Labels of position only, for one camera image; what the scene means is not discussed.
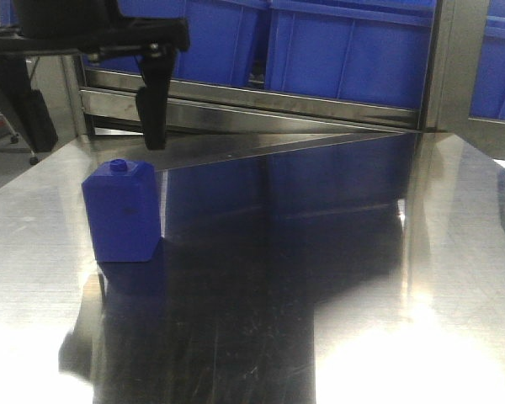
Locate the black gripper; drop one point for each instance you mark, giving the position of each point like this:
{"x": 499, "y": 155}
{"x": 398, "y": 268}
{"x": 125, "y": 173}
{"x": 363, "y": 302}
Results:
{"x": 56, "y": 28}

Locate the stainless steel shelf rack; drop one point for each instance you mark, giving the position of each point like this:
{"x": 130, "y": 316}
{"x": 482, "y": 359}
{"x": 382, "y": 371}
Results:
{"x": 453, "y": 59}

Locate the blue bin right shelf end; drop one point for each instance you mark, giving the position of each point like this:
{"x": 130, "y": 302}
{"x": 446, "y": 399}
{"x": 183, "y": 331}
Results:
{"x": 488, "y": 99}

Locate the blue plastic bin left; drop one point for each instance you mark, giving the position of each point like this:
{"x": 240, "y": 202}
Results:
{"x": 223, "y": 37}

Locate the blue plastic bin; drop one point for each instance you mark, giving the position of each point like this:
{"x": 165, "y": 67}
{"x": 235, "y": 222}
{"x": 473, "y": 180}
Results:
{"x": 223, "y": 37}
{"x": 369, "y": 52}

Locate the blue plastic bin front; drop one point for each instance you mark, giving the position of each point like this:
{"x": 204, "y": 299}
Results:
{"x": 369, "y": 52}

